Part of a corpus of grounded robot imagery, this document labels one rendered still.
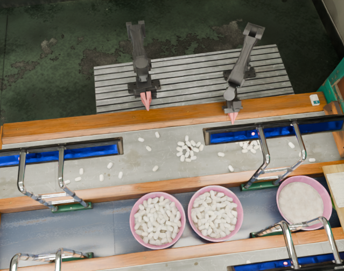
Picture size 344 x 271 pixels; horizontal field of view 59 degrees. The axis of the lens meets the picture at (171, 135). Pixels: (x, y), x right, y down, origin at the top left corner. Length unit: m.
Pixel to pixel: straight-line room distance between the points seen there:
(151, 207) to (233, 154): 0.51
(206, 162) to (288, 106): 0.57
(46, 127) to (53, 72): 1.25
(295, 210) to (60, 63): 2.29
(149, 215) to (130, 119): 0.53
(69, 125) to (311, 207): 1.33
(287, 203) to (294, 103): 0.57
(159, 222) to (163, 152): 0.36
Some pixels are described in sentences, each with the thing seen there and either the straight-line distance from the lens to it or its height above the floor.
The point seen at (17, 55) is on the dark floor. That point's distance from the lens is 3.23.
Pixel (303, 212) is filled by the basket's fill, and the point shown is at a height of 0.73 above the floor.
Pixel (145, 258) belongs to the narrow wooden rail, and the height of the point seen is 0.76.
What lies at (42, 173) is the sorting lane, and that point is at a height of 0.74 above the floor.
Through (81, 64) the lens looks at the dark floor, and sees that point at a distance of 2.96.
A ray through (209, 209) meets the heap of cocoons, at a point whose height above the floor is 0.73.
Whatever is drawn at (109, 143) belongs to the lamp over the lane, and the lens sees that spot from 1.28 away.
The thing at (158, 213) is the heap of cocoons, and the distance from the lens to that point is 1.56.
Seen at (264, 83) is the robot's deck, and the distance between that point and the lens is 2.01.
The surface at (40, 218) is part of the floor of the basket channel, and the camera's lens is 1.74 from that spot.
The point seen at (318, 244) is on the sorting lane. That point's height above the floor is 0.74.
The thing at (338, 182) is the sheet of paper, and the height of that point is 0.78.
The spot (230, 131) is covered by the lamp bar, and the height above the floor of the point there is 1.10.
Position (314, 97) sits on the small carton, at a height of 0.78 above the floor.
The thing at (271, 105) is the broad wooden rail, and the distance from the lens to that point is 1.82.
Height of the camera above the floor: 2.27
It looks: 66 degrees down
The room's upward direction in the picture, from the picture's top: 1 degrees clockwise
